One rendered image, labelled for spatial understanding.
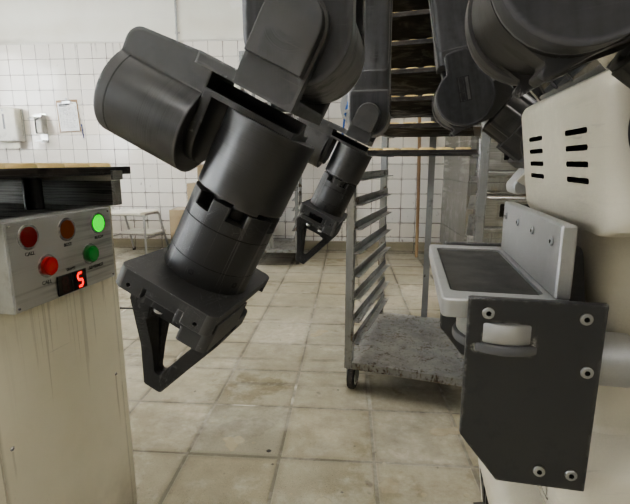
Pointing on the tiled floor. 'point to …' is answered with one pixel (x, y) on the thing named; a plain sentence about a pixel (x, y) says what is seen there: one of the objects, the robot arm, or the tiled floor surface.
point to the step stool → (143, 225)
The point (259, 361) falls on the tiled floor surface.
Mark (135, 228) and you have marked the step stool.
